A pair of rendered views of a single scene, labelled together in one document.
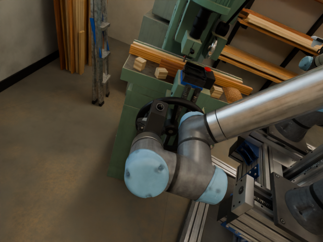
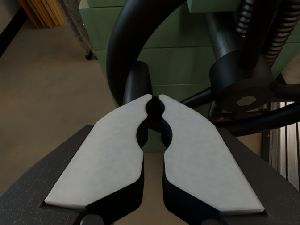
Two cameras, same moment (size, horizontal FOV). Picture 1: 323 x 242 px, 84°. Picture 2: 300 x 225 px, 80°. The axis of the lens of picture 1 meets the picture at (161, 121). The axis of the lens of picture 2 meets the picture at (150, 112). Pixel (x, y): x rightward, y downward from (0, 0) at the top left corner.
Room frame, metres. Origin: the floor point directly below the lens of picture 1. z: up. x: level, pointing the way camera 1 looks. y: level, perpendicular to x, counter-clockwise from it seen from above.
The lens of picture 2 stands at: (0.41, 0.02, 0.97)
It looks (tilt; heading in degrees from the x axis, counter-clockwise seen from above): 60 degrees down; 14
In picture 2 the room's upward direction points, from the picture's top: 4 degrees counter-clockwise
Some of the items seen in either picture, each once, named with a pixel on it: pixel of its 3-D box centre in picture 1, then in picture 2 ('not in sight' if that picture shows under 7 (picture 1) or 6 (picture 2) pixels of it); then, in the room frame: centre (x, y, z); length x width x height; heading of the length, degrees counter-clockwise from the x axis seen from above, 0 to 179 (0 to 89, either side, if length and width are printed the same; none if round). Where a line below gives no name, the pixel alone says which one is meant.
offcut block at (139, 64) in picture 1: (140, 64); not in sight; (0.73, 0.19, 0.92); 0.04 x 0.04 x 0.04; 80
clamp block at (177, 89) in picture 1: (189, 90); not in sight; (0.71, -0.05, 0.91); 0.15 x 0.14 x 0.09; 101
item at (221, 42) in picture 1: (214, 46); not in sight; (1.10, -0.10, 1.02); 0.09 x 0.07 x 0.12; 101
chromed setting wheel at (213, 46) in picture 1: (210, 47); not in sight; (1.04, -0.08, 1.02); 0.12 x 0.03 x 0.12; 11
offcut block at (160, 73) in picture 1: (161, 73); not in sight; (0.74, 0.09, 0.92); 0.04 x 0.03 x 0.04; 132
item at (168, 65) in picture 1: (183, 73); not in sight; (0.80, 0.00, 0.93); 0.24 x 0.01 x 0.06; 101
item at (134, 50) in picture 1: (193, 71); not in sight; (0.90, -0.04, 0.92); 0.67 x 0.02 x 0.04; 101
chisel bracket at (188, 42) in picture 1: (190, 45); not in sight; (0.91, 0.02, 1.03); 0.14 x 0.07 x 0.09; 11
